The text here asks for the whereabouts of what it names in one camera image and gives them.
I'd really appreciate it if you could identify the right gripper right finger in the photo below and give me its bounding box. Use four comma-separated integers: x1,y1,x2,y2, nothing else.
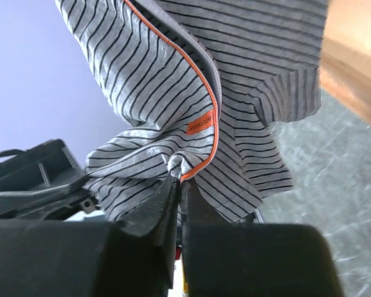
181,180,344,297

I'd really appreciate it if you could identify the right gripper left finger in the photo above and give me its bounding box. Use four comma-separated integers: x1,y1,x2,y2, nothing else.
0,177,180,296

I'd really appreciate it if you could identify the grey striped boxer underwear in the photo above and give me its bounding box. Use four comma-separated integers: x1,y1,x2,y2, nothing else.
56,1,328,222

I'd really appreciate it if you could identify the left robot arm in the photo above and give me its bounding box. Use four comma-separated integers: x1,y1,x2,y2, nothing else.
0,139,99,220

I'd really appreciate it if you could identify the wooden hanging rack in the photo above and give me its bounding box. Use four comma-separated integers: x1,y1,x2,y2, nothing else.
320,1,371,125

